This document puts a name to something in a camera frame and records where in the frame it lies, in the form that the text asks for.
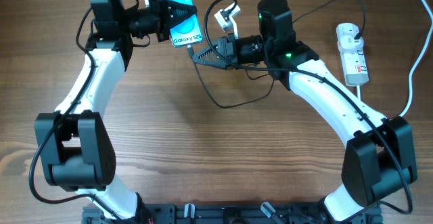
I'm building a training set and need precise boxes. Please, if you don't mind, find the smartphone with teal screen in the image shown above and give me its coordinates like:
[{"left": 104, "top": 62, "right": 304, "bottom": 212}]
[{"left": 168, "top": 0, "right": 204, "bottom": 47}]

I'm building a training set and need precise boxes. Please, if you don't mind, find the black USB-C charging cable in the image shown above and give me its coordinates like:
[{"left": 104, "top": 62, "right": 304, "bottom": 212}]
[{"left": 187, "top": 0, "right": 368, "bottom": 110}]

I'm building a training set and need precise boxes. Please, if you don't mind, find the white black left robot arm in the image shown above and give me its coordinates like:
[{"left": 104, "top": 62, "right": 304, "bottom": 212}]
[{"left": 32, "top": 0, "right": 197, "bottom": 223}]

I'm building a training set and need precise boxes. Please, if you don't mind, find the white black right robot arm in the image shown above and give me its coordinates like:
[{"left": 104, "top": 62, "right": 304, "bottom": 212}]
[{"left": 190, "top": 0, "right": 417, "bottom": 223}]

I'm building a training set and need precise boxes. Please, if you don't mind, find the white USB charger plug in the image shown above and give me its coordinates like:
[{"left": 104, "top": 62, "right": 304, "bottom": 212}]
[{"left": 338, "top": 35, "right": 364, "bottom": 53}]

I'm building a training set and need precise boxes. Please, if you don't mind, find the white power strip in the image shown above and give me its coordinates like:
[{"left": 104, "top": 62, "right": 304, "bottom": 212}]
[{"left": 336, "top": 23, "right": 369, "bottom": 87}]

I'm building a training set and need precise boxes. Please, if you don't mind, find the black left camera cable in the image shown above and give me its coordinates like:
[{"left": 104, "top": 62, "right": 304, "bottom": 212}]
[{"left": 28, "top": 0, "right": 152, "bottom": 223}]

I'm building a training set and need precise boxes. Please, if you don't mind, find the black camera cable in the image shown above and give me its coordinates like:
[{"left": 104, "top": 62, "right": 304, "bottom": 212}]
[
  {"left": 204, "top": 0, "right": 414, "bottom": 215},
  {"left": 28, "top": 0, "right": 152, "bottom": 223}
]

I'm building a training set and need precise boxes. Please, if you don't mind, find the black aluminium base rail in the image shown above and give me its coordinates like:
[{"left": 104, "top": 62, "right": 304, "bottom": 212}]
[{"left": 81, "top": 202, "right": 384, "bottom": 224}]

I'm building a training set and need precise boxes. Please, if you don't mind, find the white power strip cord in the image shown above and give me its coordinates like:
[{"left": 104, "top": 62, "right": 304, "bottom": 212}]
[{"left": 355, "top": 0, "right": 433, "bottom": 118}]

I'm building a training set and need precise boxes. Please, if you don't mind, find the black right camera cable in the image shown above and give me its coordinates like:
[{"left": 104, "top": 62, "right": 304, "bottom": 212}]
[{"left": 204, "top": 0, "right": 414, "bottom": 215}]

